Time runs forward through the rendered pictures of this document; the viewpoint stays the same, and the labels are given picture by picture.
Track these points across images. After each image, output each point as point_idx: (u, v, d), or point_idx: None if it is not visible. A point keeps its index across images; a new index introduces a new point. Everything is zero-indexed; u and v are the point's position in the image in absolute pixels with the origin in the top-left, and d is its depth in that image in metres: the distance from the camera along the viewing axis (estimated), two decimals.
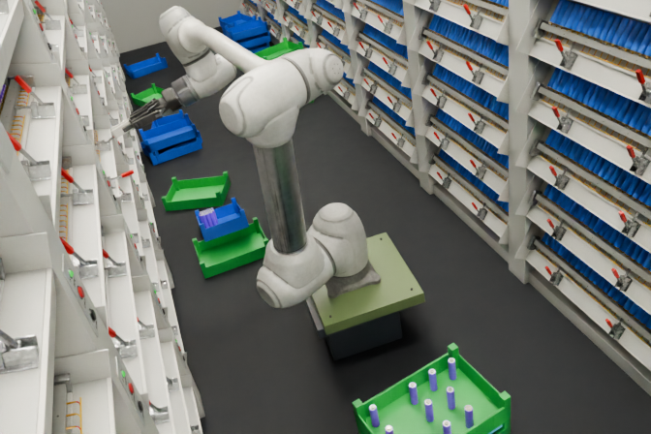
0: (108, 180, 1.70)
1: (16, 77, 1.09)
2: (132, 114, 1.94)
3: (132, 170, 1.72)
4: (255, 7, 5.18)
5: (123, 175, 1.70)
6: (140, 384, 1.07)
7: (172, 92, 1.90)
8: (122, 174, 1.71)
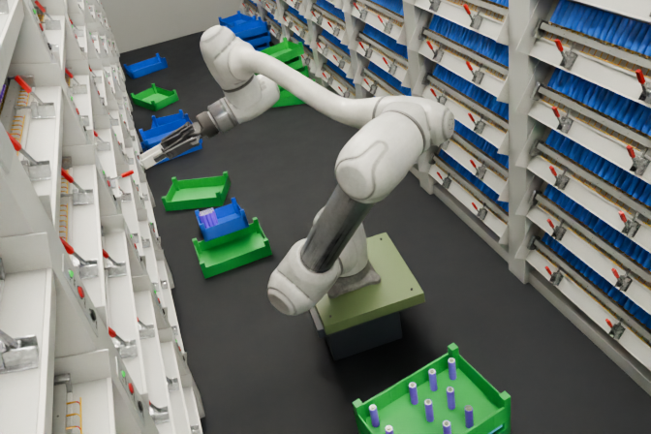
0: (108, 180, 1.70)
1: (16, 77, 1.09)
2: (163, 139, 1.75)
3: (132, 170, 1.72)
4: (255, 7, 5.18)
5: (123, 175, 1.70)
6: (140, 384, 1.07)
7: (209, 117, 1.70)
8: (122, 174, 1.71)
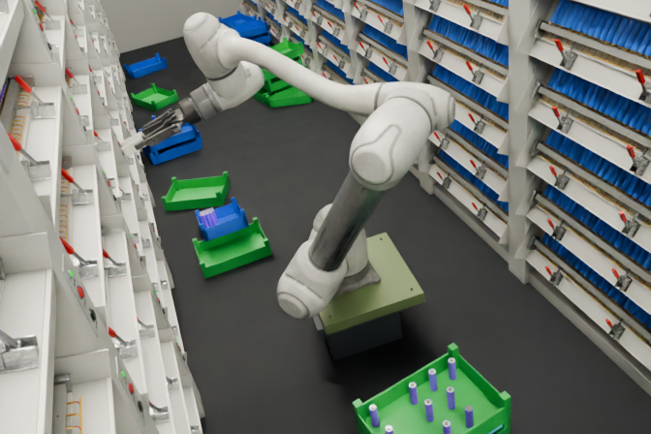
0: None
1: (16, 77, 1.09)
2: (144, 127, 1.71)
3: None
4: (255, 7, 5.18)
5: None
6: (140, 384, 1.07)
7: (192, 104, 1.66)
8: None
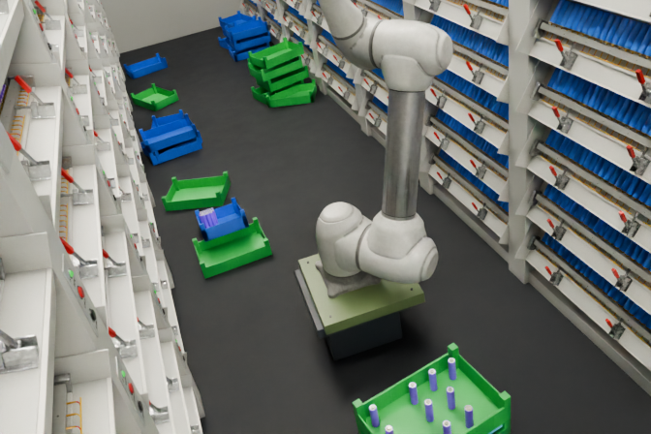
0: None
1: (16, 77, 1.09)
2: None
3: None
4: (255, 7, 5.18)
5: None
6: (140, 384, 1.07)
7: None
8: None
